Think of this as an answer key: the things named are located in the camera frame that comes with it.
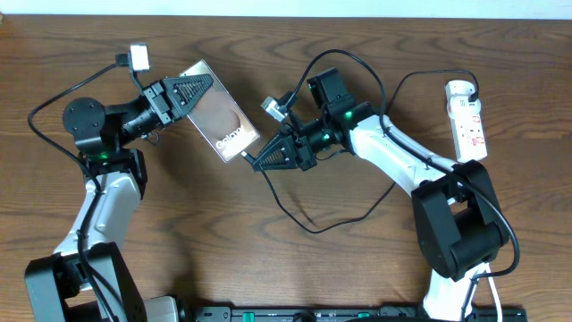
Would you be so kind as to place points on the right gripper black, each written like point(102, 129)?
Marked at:
point(295, 148)

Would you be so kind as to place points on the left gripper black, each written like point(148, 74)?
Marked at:
point(157, 103)

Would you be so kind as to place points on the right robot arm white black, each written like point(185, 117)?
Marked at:
point(459, 224)

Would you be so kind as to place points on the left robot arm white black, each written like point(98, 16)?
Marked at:
point(86, 277)

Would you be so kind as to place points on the white power strip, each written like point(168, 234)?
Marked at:
point(465, 120)

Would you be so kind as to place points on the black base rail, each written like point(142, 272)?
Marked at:
point(387, 312)

